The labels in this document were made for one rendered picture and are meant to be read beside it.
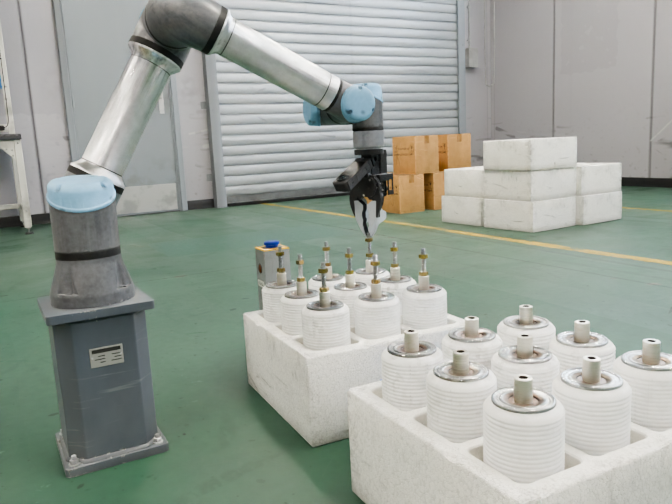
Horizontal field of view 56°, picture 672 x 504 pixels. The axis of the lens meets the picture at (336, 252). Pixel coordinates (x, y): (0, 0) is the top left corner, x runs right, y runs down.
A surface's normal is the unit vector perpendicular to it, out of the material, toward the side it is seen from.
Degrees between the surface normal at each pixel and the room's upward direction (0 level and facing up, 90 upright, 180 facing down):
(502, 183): 90
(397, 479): 90
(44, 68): 90
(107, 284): 72
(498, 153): 90
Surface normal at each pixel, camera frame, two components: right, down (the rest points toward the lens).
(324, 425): 0.44, 0.13
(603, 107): -0.87, 0.13
